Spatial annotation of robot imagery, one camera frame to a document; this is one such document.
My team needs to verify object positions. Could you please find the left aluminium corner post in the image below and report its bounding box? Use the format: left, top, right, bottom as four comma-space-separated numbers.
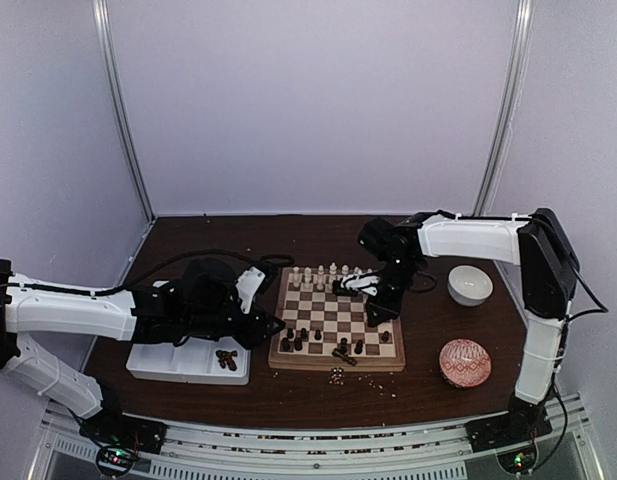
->
92, 0, 156, 223

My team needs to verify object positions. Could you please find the dark chess pieces lower pile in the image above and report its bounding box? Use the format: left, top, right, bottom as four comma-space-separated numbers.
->
215, 350, 238, 372

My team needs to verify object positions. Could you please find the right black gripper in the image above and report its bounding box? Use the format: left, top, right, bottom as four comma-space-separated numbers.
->
365, 257, 420, 327

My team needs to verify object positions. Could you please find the wooden chess board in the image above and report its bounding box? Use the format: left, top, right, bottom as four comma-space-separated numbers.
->
268, 267, 406, 373

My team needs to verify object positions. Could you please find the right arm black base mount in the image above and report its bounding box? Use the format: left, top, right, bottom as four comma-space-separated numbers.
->
465, 413, 553, 453

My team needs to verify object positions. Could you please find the red patterned bowl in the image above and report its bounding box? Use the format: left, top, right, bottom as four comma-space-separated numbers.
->
439, 339, 492, 389

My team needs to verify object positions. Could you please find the aluminium front rail frame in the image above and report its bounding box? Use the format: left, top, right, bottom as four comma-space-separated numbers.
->
23, 394, 608, 479

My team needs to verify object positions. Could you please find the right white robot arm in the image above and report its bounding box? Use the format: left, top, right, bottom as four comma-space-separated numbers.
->
345, 208, 580, 442

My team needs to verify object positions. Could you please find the white plastic divided tray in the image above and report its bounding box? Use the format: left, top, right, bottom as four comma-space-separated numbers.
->
126, 337, 251, 386

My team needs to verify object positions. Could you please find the right aluminium corner post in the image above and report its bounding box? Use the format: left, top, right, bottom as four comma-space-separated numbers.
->
473, 0, 534, 216

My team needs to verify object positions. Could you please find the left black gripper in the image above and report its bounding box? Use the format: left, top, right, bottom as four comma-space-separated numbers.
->
184, 301, 285, 350

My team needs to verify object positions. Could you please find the white ceramic bowl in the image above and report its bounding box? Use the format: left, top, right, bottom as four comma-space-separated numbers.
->
447, 265, 494, 307

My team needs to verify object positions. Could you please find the aluminium corner post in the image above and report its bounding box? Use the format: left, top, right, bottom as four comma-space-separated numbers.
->
473, 0, 534, 216
92, 0, 156, 223

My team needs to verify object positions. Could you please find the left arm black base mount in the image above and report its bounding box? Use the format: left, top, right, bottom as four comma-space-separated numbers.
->
78, 415, 167, 454

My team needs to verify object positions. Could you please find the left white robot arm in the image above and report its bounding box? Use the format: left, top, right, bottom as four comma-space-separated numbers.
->
0, 257, 286, 444

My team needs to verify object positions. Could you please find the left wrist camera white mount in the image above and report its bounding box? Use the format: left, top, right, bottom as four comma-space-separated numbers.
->
235, 267, 265, 315

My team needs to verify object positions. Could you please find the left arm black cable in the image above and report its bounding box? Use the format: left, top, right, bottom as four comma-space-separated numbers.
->
7, 249, 295, 296

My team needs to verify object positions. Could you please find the right wrist camera with cable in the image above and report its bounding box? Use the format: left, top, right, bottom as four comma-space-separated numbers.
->
331, 271, 381, 297

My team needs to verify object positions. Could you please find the white chess pieces group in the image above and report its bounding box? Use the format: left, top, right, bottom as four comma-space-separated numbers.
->
288, 262, 364, 293

